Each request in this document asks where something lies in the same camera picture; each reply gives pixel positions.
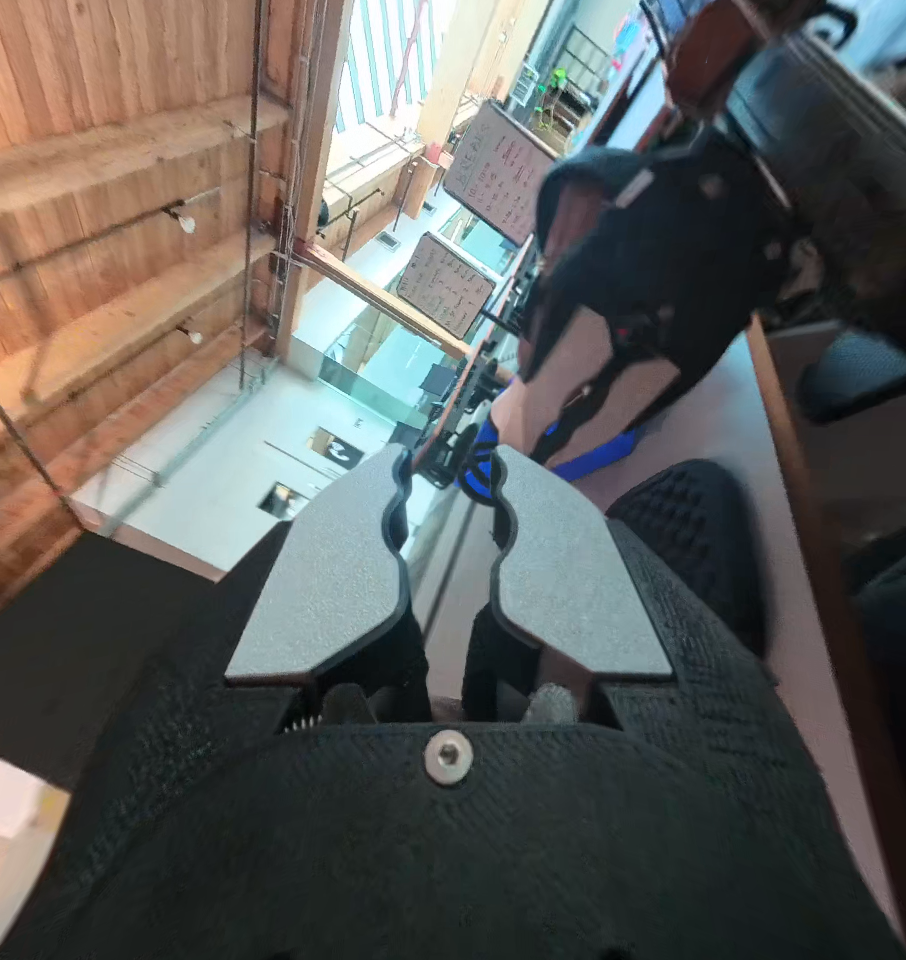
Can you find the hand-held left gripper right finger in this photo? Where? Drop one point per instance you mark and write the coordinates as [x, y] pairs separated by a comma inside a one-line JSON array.
[[573, 585]]

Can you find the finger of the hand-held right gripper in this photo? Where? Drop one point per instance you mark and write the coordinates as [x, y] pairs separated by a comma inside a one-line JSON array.
[[573, 360]]

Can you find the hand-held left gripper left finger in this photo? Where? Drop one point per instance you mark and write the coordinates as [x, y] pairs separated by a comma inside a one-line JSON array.
[[325, 577]]

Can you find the blue storage bin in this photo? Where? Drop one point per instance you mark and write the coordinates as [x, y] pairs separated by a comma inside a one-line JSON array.
[[595, 457]]

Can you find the person's right hand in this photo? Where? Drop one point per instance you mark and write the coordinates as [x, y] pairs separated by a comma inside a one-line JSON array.
[[573, 221]]

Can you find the rolling whiteboard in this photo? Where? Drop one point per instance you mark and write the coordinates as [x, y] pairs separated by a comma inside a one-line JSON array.
[[498, 172], [445, 285]]

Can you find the ceiling spot lamp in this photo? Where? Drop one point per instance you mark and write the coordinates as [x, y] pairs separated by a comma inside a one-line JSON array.
[[188, 223], [195, 337]]

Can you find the dark wall sign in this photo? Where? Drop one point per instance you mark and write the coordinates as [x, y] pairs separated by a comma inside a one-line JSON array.
[[336, 450]]

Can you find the wooden support post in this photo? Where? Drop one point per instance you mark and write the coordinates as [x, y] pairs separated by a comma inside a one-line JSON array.
[[378, 296]]

